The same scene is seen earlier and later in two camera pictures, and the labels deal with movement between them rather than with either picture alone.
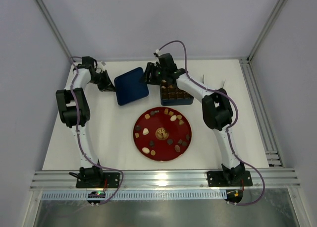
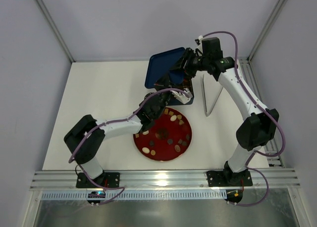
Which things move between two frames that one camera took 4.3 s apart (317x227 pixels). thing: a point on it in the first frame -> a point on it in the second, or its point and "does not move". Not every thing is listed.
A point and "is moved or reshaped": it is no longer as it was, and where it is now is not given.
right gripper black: [153, 72] -> [184, 62]
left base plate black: [109, 180] does not move
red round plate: [162, 134] does not move
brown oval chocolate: [177, 148] does not move
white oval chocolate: [173, 118] does not move
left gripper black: [103, 78] -> [166, 95]
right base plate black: [216, 179] does not move
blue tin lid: [131, 86] is moved or reshaped
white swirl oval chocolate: [145, 150] does not move
